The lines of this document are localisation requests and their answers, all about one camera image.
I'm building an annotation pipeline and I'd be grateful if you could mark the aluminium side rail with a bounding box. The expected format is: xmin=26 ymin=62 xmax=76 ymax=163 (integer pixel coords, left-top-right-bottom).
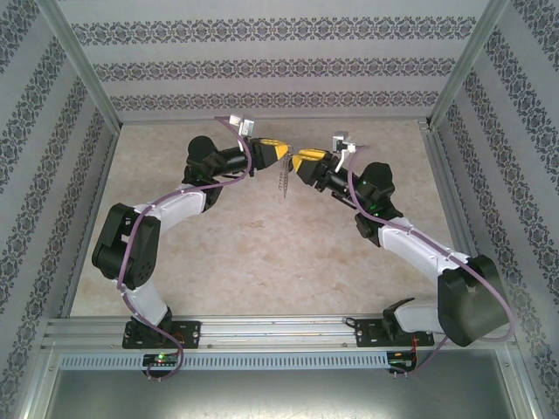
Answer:
xmin=418 ymin=120 xmax=499 ymax=316
xmin=58 ymin=124 xmax=123 ymax=319

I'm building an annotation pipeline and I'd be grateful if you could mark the grey sheet metal panel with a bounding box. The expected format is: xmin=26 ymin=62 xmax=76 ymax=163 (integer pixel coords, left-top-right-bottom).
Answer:
xmin=41 ymin=368 xmax=538 ymax=419

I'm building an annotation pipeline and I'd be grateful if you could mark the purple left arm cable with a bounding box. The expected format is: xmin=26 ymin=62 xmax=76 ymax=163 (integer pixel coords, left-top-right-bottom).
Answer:
xmin=116 ymin=113 xmax=257 ymax=381

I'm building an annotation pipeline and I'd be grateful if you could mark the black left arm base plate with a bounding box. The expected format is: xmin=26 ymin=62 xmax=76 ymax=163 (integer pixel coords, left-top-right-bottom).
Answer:
xmin=121 ymin=320 xmax=203 ymax=350

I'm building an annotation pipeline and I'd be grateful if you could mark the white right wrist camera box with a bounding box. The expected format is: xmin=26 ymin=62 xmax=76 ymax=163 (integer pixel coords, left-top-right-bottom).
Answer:
xmin=331 ymin=129 xmax=360 ymax=172

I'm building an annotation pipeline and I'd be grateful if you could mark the circuit board with green light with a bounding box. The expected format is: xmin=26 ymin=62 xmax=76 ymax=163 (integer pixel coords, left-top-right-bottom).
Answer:
xmin=142 ymin=353 xmax=181 ymax=367

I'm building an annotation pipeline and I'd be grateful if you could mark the aluminium frame post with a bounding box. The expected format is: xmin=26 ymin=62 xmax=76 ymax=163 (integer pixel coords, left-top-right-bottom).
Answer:
xmin=425 ymin=0 xmax=513 ymax=131
xmin=37 ymin=0 xmax=123 ymax=128

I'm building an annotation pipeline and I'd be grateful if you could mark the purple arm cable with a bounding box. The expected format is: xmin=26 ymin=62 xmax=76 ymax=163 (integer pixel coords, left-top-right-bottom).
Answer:
xmin=347 ymin=146 xmax=514 ymax=380
xmin=116 ymin=113 xmax=257 ymax=381

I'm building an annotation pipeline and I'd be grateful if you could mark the aluminium mounting rail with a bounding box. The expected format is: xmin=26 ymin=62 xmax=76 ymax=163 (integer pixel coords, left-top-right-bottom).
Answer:
xmin=42 ymin=314 xmax=515 ymax=351

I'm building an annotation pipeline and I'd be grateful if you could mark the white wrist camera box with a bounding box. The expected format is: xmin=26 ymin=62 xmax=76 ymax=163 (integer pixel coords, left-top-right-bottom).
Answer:
xmin=331 ymin=129 xmax=360 ymax=172
xmin=226 ymin=113 xmax=258 ymax=137

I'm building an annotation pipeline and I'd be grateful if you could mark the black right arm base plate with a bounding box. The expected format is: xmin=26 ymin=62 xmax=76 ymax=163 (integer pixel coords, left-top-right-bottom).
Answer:
xmin=354 ymin=316 xmax=436 ymax=349

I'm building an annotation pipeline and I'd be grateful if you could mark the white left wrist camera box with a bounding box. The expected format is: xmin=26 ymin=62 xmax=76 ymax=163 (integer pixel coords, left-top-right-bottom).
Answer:
xmin=226 ymin=113 xmax=258 ymax=137

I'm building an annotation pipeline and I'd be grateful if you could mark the small circuit board with wires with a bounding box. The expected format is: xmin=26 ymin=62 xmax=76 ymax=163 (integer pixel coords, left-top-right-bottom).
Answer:
xmin=387 ymin=350 xmax=419 ymax=373

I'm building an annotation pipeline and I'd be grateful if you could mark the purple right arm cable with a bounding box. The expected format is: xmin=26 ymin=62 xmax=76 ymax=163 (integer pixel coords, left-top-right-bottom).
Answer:
xmin=347 ymin=146 xmax=514 ymax=380

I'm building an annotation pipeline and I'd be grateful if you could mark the grey slotted cable duct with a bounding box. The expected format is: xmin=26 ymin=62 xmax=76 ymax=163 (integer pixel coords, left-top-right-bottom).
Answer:
xmin=59 ymin=352 xmax=390 ymax=370

